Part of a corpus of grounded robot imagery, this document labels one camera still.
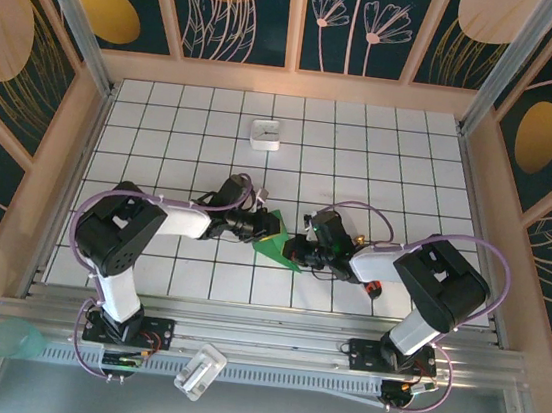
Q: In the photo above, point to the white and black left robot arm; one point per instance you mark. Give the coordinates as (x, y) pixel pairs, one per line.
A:
(119, 293)

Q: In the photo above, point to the green paper sheet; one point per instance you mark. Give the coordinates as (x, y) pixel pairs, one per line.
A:
(270, 252)

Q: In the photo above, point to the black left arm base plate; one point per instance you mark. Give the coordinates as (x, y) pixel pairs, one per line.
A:
(162, 333)

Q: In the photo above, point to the black controller board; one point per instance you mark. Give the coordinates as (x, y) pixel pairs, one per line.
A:
(401, 393)
(122, 361)

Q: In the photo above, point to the aluminium table frame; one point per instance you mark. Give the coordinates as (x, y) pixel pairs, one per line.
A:
(265, 331)

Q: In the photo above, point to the orange and black utility knife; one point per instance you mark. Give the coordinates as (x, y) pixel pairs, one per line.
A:
(374, 289)

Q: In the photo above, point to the white plastic bracket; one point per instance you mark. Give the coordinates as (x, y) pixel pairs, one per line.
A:
(200, 371)

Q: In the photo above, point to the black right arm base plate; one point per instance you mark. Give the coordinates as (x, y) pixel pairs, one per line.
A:
(364, 353)

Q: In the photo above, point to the translucent teal plastic cup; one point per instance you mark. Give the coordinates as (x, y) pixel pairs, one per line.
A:
(13, 338)

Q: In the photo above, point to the aluminium corner post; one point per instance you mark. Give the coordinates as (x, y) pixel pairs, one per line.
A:
(512, 64)
(74, 5)

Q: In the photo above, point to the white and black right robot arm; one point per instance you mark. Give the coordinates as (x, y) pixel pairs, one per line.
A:
(440, 287)

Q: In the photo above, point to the white square clock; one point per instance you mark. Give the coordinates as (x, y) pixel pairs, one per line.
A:
(265, 135)

